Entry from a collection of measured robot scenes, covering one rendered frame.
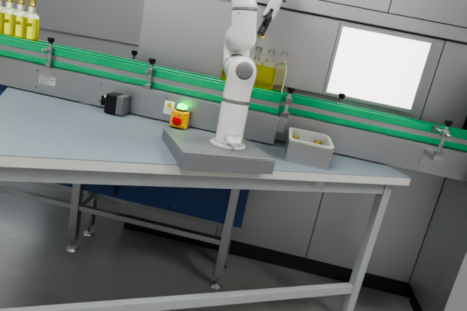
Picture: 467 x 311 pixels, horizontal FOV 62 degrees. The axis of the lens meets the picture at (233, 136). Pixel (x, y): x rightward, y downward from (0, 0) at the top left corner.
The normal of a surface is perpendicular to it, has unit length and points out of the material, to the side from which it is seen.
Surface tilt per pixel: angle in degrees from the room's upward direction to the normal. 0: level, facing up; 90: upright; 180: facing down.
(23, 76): 90
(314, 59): 90
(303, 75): 90
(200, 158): 90
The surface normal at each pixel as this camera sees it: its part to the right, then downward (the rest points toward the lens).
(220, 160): 0.35, 0.30
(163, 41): -0.13, 0.22
